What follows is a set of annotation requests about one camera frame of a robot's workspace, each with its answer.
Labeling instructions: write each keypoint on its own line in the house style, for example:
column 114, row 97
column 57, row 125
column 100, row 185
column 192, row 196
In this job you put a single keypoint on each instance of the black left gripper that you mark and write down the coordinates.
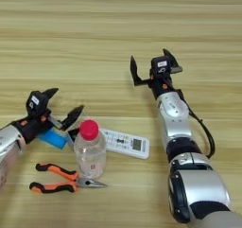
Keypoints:
column 31, row 127

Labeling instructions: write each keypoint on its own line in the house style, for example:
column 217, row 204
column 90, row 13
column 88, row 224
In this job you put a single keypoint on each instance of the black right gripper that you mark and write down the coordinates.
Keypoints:
column 162, row 85

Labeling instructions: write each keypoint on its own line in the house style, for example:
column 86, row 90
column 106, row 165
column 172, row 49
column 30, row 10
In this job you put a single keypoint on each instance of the small black cube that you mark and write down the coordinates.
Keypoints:
column 72, row 134

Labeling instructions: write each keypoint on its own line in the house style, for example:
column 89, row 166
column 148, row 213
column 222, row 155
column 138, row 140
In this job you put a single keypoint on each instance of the blue rectangular block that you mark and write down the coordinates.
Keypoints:
column 53, row 138

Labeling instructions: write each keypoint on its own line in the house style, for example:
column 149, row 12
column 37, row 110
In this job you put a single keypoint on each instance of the clear bottle with red cap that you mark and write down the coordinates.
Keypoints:
column 89, row 153

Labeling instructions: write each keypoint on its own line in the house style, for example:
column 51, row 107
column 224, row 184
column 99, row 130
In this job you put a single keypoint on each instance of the orange black needle-nose pliers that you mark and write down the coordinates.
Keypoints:
column 56, row 170

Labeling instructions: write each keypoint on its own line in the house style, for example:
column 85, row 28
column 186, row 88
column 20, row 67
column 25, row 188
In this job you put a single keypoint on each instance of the white remote control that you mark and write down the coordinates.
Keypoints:
column 126, row 143

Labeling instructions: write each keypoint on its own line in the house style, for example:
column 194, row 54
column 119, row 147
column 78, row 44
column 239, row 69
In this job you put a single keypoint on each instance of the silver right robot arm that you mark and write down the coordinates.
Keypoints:
column 175, row 118

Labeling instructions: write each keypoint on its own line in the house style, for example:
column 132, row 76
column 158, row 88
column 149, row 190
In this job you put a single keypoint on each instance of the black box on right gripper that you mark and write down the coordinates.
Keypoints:
column 160, row 66

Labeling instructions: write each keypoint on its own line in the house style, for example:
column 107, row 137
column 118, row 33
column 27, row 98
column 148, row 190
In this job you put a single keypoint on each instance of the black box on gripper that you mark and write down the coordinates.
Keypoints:
column 36, row 102
column 160, row 66

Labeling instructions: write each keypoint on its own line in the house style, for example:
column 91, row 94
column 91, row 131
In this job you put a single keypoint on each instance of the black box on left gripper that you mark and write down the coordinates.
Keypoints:
column 36, row 102

